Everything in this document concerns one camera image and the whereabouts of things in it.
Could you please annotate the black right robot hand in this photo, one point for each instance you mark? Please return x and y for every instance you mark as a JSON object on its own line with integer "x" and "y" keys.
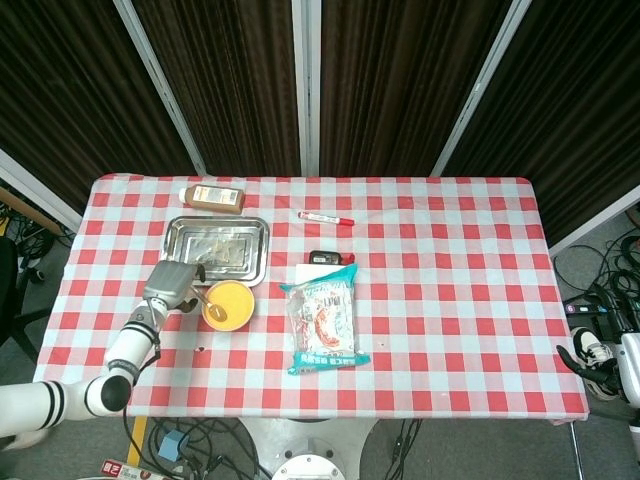
{"x": 597, "y": 372}

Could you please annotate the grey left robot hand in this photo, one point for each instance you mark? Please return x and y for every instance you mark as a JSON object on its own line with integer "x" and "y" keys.
{"x": 172, "y": 282}

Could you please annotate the metal spoon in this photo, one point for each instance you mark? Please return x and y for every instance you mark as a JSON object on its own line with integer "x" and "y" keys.
{"x": 218, "y": 313}

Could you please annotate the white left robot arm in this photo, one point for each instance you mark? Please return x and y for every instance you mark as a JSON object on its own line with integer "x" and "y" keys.
{"x": 127, "y": 347}

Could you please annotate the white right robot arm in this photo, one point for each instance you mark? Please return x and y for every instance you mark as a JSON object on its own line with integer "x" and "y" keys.
{"x": 631, "y": 370}

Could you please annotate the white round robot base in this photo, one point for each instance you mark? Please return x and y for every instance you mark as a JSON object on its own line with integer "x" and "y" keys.
{"x": 310, "y": 450}

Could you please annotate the yellow-orange plastic bowl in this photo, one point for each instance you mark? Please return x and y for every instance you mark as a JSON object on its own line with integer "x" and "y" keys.
{"x": 232, "y": 327}

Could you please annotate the black power strip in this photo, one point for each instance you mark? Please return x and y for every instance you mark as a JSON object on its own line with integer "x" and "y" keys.
{"x": 580, "y": 306}

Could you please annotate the stainless steel tray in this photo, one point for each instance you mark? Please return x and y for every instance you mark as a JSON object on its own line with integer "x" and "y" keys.
{"x": 250, "y": 240}

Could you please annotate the brown bottle with white cap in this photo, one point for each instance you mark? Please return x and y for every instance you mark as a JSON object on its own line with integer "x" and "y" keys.
{"x": 215, "y": 200}

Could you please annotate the white flat card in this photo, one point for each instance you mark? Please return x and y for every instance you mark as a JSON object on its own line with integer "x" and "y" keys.
{"x": 306, "y": 272}

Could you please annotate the black small device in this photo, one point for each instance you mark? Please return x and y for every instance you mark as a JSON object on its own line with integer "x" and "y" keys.
{"x": 325, "y": 258}

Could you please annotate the teal and clear snack bag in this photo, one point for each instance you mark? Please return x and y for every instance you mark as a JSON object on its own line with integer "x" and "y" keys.
{"x": 325, "y": 320}

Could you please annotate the brown wooden plank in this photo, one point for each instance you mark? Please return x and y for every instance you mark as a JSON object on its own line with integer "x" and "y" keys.
{"x": 30, "y": 212}

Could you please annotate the black office chair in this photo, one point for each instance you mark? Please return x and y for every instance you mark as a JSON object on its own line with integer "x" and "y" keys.
{"x": 10, "y": 295}

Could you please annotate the small blue box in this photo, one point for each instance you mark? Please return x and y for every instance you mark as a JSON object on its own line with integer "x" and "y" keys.
{"x": 172, "y": 446}

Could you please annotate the red white checkered tablecloth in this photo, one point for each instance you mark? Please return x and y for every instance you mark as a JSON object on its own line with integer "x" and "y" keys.
{"x": 450, "y": 300}

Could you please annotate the red and white marker pen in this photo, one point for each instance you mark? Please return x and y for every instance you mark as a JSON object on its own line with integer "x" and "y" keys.
{"x": 325, "y": 218}

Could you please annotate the small red lighter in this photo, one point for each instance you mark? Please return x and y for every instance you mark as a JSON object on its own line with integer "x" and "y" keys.
{"x": 350, "y": 258}

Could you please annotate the red and white carton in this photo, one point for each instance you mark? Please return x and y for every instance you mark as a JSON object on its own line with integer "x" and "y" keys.
{"x": 130, "y": 471}

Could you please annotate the dark brown curtain panel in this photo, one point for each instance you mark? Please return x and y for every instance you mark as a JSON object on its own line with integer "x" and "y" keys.
{"x": 400, "y": 90}
{"x": 230, "y": 90}
{"x": 575, "y": 125}
{"x": 75, "y": 100}

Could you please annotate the white partition post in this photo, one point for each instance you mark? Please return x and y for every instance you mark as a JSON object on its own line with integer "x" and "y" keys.
{"x": 35, "y": 190}
{"x": 306, "y": 90}
{"x": 480, "y": 90}
{"x": 160, "y": 90}
{"x": 595, "y": 220}

